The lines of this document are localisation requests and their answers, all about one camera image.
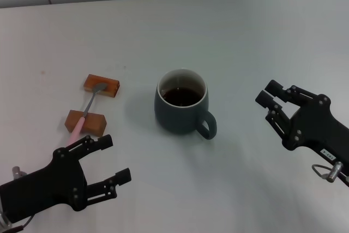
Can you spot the flat orange wooden block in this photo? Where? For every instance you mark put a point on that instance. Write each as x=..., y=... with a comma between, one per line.
x=111, y=85

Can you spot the grey ceramic mug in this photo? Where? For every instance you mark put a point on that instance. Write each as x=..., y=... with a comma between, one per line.
x=174, y=121

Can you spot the arched brown wooden block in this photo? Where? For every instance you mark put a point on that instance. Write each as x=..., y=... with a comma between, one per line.
x=95, y=124

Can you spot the dark coffee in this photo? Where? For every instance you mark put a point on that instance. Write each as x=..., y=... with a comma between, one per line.
x=182, y=98

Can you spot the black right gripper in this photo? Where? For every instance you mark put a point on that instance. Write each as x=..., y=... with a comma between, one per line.
x=316, y=126

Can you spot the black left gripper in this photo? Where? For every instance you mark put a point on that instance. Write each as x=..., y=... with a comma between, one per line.
x=60, y=184

